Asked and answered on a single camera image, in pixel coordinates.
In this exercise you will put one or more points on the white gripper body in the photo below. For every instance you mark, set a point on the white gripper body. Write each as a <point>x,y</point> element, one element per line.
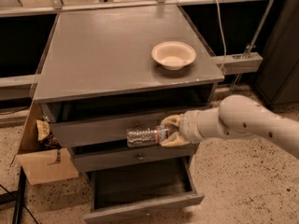
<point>189,127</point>

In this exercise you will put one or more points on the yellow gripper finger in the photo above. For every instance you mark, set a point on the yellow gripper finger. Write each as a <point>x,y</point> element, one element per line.
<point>174,140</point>
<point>173,120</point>

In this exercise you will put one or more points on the clear plastic water bottle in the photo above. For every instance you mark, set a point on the clear plastic water bottle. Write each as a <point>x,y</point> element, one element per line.
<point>144,137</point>

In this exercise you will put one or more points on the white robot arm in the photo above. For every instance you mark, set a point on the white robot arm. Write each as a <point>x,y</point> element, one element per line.
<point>237,116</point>

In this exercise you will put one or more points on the grey bottom drawer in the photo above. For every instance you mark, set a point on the grey bottom drawer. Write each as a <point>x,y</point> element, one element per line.
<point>141,190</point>

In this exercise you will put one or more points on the grey drawer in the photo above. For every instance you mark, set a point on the grey drawer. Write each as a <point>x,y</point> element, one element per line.
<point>117,154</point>
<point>105,129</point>
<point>141,190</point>

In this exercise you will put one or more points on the grey top drawer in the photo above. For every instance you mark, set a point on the grey top drawer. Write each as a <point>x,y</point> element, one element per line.
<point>105,129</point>

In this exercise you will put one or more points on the grey middle drawer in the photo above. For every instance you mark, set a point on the grey middle drawer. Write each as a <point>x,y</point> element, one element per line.
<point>117,154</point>

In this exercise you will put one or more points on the grey wooden drawer cabinet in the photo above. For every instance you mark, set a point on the grey wooden drawer cabinet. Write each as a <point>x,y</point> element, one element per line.
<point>128,103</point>

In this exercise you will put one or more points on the white paper bowl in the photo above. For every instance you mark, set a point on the white paper bowl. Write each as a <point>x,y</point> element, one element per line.
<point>173,55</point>

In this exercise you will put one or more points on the dark cabinet at right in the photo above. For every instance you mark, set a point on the dark cabinet at right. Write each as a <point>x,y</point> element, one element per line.
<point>277,80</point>

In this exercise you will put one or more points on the yellow snack bag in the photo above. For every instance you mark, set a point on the yellow snack bag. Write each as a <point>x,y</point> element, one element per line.
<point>43,129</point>

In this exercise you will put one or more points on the brown cardboard box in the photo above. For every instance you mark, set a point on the brown cardboard box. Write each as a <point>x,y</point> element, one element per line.
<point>42,165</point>

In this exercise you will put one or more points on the black stand leg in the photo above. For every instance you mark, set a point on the black stand leg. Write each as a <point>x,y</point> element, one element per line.
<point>16,197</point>

